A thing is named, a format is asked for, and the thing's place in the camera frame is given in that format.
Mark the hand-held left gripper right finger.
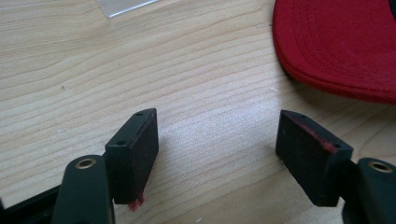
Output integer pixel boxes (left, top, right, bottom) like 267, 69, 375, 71
275, 109, 354, 208

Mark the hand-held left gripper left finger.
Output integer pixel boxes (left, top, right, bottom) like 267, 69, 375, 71
104, 107, 160, 213

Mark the red baseball cap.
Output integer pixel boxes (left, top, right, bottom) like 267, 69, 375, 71
272, 0, 396, 106

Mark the clear plastic sheet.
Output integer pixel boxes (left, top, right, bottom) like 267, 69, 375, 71
94, 0, 160, 19

